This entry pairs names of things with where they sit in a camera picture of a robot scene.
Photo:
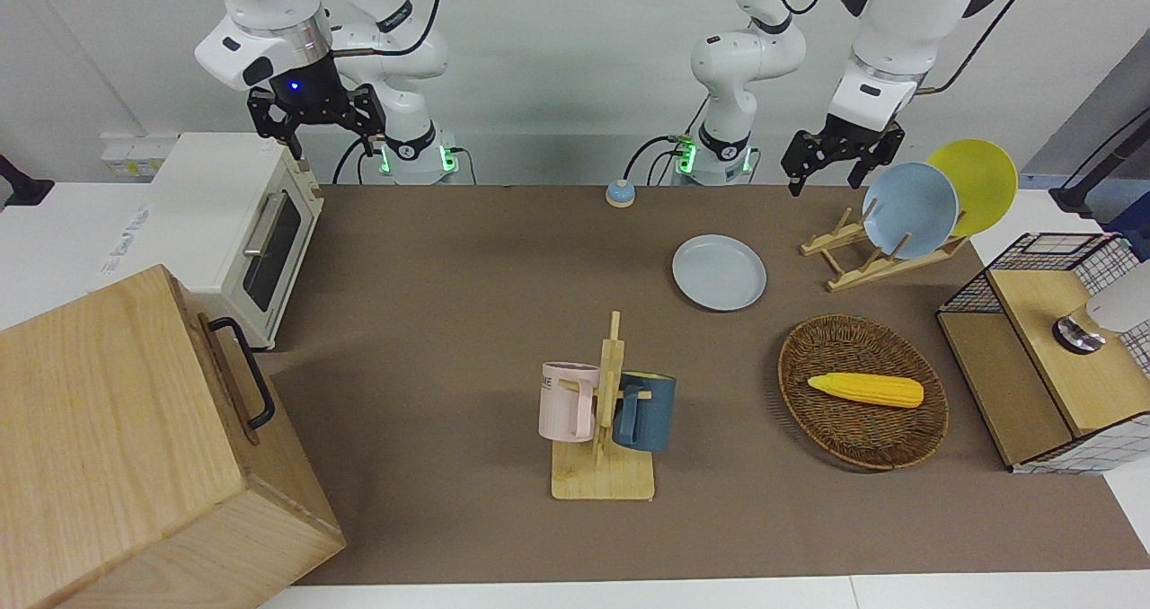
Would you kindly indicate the gray plate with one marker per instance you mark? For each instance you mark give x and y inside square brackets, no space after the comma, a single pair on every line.
[719,272]

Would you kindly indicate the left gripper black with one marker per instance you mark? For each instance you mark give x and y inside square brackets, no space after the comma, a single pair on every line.
[849,140]

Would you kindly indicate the wooden mug tree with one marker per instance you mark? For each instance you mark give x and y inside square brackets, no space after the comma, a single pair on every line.
[602,479]

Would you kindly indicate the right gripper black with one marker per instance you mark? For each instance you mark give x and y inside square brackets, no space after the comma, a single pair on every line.
[310,101]

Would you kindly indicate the wooden dish rack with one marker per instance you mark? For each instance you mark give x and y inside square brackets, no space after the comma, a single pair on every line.
[862,272]

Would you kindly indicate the white cylinder bottle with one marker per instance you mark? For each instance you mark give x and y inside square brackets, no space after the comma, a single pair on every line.
[1119,308]

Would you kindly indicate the light blue plate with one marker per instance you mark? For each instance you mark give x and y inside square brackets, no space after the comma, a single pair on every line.
[909,209]

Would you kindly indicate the pink mug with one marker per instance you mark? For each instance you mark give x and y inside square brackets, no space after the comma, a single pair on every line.
[561,407]

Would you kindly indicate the white wall power strip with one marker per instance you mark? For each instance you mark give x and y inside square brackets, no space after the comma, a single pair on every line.
[135,155]

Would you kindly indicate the blue dome bell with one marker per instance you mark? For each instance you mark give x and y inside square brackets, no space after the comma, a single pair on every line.
[620,196]

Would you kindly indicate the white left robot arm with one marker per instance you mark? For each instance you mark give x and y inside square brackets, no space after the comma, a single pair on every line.
[898,34]

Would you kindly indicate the dark blue mug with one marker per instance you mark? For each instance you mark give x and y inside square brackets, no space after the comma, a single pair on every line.
[649,416]

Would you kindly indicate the yellow plate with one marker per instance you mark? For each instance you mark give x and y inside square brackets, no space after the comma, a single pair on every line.
[984,178]

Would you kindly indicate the black camera stand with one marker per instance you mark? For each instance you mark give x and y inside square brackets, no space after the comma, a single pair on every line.
[1078,198]

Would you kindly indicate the brown wicker basket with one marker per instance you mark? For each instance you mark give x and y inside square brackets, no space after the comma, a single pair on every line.
[853,429]

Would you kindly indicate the black clamp mount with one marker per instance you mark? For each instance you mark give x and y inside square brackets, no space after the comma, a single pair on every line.
[22,189]

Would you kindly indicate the large wooden box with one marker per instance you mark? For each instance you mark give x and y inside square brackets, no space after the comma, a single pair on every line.
[108,447]

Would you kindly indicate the yellow corn cob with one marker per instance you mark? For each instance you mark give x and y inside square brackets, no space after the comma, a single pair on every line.
[867,390]

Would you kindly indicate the white toaster oven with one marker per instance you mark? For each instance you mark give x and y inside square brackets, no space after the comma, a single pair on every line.
[207,205]

